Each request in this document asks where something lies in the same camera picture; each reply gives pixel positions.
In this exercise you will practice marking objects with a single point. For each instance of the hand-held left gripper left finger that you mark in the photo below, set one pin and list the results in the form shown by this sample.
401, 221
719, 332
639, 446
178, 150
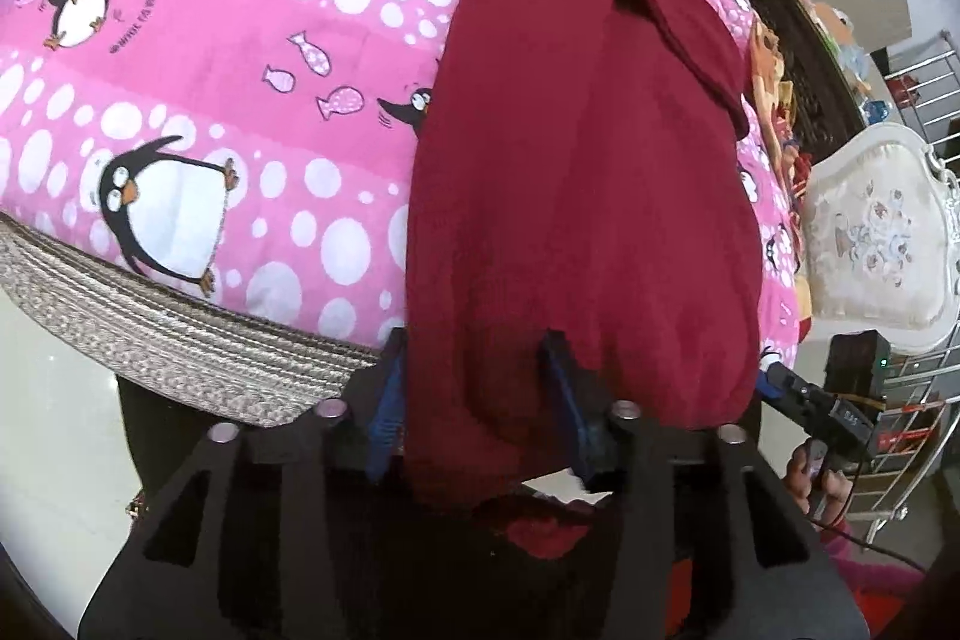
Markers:
384, 400

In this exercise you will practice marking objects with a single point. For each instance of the white ornate headboard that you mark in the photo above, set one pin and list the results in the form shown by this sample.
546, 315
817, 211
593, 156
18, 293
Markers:
877, 235

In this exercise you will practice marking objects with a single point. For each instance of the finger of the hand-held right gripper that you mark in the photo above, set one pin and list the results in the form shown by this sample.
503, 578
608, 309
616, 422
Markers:
780, 385

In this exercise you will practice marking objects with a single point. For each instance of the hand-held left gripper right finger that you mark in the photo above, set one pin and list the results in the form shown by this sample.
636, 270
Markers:
570, 400

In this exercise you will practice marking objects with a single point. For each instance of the person's right hand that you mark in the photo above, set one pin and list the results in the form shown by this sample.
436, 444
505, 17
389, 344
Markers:
806, 471

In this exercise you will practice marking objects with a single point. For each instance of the pink penguin print blanket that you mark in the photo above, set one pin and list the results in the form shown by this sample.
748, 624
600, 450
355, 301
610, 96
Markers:
225, 48

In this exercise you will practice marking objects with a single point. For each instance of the dark red sweater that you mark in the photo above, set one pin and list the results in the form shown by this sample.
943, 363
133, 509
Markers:
585, 160

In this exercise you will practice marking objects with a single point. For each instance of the person's right forearm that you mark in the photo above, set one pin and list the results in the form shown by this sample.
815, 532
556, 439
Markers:
870, 572

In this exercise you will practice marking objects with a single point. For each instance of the dark carved wooden headboard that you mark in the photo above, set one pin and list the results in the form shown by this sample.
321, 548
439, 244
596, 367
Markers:
817, 85

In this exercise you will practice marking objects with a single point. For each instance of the metal railing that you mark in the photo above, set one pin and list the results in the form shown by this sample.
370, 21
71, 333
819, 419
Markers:
922, 376

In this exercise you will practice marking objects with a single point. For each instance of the orange yellow red towel blanket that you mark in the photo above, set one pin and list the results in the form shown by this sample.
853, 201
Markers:
769, 78

